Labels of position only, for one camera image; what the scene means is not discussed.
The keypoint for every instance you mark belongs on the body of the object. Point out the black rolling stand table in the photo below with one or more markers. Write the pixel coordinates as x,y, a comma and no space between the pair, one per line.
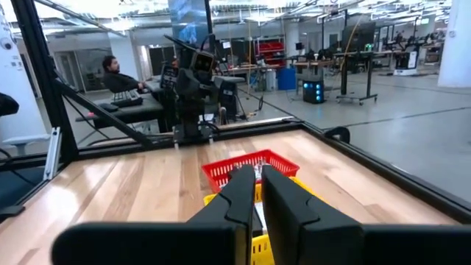
355,73

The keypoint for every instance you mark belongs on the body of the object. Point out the red plastic basket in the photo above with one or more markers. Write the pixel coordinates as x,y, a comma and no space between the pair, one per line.
228,169

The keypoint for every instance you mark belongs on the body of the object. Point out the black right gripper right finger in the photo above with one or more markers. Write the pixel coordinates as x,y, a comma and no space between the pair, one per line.
312,235

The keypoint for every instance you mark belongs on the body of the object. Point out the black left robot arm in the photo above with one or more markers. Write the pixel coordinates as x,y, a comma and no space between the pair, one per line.
191,106

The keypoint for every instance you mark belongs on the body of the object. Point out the black table clamp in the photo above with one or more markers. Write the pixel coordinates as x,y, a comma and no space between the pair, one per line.
342,134

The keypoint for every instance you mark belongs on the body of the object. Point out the red storage bin shelf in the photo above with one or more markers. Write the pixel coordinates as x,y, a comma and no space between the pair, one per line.
270,49

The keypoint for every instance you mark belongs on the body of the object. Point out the white mobile cart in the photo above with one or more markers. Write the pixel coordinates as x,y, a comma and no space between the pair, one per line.
406,62

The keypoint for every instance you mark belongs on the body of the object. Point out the black aluminium table frame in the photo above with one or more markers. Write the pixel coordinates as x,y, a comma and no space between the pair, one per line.
404,176

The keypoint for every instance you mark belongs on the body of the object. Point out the person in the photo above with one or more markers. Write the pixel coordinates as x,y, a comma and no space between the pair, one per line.
117,81

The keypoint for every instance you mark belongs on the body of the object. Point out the black computer keyboard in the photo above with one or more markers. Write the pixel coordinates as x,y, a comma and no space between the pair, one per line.
127,98

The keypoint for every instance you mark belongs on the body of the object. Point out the black computer tower blue lights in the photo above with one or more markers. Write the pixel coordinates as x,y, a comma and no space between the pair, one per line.
313,91

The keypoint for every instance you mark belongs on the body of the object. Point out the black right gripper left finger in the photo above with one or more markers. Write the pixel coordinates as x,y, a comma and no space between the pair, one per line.
206,239

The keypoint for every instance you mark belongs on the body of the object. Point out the yellow plastic basket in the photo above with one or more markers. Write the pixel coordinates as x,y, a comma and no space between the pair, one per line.
261,250

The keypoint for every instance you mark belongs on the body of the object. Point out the silver aluminium extrusion post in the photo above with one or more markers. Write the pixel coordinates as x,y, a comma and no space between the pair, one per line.
51,154

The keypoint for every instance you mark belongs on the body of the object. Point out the white building column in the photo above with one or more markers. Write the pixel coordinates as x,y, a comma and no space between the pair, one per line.
456,44

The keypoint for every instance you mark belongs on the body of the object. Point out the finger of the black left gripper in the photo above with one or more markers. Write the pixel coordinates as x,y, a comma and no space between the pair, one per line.
180,42

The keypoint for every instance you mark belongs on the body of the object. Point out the blue hanging banner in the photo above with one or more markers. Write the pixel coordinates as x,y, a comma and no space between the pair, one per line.
187,22

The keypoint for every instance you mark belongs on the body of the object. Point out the white digital thermometer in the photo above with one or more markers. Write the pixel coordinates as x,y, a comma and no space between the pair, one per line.
258,211

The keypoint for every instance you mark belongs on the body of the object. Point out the blue plastic bin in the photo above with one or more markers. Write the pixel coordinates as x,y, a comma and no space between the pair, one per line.
286,78

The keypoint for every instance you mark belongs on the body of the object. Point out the black office desk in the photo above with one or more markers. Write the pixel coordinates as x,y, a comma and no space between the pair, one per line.
136,110

